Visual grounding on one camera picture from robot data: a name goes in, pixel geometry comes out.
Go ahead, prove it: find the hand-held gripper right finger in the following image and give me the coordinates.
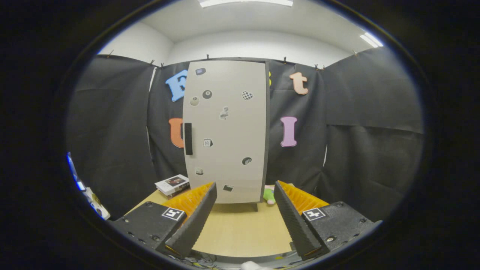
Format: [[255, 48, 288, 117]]
[[274, 180, 383, 261]]

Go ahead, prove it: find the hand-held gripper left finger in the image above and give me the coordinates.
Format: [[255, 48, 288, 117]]
[[111, 182, 218, 258]]

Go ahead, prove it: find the black cabinet door handle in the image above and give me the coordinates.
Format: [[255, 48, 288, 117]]
[[184, 123, 193, 156]]

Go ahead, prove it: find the grey shoe cabinet door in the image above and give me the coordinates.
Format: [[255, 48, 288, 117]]
[[183, 60, 267, 205]]

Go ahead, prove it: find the grey shoe cabinet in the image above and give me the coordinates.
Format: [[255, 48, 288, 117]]
[[183, 57, 270, 212]]

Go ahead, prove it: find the green and pink plush toy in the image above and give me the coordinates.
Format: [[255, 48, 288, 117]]
[[262, 185, 279, 205]]

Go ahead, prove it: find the white book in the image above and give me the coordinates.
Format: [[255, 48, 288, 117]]
[[154, 174, 190, 197]]

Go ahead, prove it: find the black backdrop cloth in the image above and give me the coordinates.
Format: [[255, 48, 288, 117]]
[[66, 47, 424, 222]]

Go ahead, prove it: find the white printed box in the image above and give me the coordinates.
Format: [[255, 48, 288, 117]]
[[83, 187, 111, 221]]

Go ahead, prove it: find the lit monitor screen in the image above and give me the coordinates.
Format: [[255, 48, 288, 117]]
[[66, 152, 85, 192]]

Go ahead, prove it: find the small ceiling light panel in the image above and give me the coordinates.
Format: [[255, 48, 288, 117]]
[[359, 32, 384, 48]]

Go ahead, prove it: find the long ceiling light panel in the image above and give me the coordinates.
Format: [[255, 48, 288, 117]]
[[199, 0, 294, 8]]

